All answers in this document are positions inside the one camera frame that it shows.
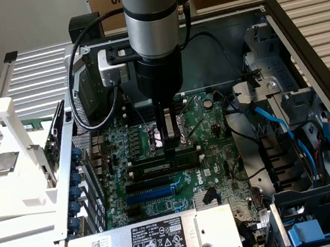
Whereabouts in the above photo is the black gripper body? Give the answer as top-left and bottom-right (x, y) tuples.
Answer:
(132, 47), (189, 113)

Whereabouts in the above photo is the green RAM stick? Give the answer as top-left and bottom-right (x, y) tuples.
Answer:
(130, 147), (203, 179)
(21, 118), (50, 133)

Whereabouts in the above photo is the black RAM slot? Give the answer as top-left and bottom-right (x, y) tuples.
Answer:
(133, 162), (204, 184)

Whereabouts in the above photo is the CPU socket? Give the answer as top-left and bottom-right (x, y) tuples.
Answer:
(145, 114), (196, 153)

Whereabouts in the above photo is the thin metal locking lever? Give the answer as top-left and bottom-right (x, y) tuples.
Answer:
(185, 115), (209, 137)
(175, 95), (198, 118)

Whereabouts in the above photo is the black expansion slot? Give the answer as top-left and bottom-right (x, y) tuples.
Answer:
(124, 174), (174, 195)

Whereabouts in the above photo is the open PC case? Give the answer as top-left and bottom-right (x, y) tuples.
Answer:
(55, 0), (330, 247)

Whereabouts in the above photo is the green Dell motherboard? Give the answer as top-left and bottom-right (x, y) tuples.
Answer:
(91, 85), (272, 236)

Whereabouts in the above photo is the blue expansion slot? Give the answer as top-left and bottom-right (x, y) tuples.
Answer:
(124, 184), (177, 207)

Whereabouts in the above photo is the silver socket cover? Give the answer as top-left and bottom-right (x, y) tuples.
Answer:
(175, 94), (208, 126)

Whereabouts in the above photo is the silver chipset heatsink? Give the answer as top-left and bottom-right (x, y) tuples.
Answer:
(192, 187), (223, 209)

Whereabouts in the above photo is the cardboard box with logo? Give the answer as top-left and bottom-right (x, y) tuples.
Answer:
(86, 0), (200, 39)

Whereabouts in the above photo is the black block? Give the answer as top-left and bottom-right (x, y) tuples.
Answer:
(67, 12), (106, 44)

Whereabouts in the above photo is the metal disk bay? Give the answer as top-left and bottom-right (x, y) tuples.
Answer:
(225, 15), (330, 140)

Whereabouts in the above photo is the small black end cap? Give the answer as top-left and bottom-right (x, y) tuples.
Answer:
(2, 50), (20, 64)

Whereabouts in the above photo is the white parts rack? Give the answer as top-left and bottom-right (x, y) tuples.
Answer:
(0, 90), (85, 219)

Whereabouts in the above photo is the silver CPU chip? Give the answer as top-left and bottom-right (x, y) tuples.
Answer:
(0, 150), (23, 174)

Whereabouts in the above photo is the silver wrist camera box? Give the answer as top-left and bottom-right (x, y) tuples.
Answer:
(95, 41), (143, 88)

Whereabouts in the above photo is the black camera cable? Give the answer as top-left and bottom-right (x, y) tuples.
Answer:
(59, 8), (140, 133)

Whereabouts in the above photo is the blue SATA wire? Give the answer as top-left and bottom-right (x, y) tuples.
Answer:
(248, 95), (324, 190)
(318, 110), (330, 153)

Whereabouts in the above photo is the black plastic bracket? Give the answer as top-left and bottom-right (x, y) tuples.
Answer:
(257, 130), (313, 194)

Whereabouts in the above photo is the graphics card with bracket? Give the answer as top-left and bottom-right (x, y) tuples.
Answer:
(22, 100), (75, 190)

